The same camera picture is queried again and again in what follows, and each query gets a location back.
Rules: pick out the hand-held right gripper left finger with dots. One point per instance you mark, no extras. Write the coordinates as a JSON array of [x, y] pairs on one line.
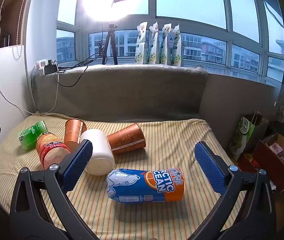
[[78, 166]]

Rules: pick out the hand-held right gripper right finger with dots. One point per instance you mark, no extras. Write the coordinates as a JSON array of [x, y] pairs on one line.
[[210, 167]]

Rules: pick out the white cup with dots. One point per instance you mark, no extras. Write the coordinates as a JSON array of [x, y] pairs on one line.
[[99, 155]]

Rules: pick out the brown paper cup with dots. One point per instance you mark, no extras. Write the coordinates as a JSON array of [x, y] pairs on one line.
[[127, 138], [73, 132]]

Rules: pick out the red label drink bottle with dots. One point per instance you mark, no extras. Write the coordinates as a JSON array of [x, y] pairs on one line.
[[49, 150]]

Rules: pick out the green drink bottle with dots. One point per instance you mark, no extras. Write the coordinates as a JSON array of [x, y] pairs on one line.
[[30, 135]]

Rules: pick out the striped yellow mattress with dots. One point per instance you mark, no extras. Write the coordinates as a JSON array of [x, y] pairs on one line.
[[169, 152]]

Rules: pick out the green paper bag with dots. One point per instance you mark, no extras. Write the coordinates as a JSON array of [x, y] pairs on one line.
[[244, 135]]

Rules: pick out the white panel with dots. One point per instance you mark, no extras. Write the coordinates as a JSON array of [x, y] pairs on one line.
[[4, 85]]

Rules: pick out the brown cardboard box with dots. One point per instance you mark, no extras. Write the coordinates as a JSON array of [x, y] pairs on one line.
[[274, 165]]

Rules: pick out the white power strip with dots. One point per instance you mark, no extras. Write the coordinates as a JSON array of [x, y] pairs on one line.
[[40, 71]]

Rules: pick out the black charger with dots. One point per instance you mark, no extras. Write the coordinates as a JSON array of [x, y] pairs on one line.
[[50, 68]]

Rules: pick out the grey blanket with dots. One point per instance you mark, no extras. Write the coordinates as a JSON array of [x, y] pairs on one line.
[[132, 92]]

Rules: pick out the white green refill pouch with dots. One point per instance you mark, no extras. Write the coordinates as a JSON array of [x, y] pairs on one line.
[[140, 45], [165, 46], [177, 47], [153, 46]]

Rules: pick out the black tripod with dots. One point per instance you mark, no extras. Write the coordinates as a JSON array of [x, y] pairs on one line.
[[110, 45]]

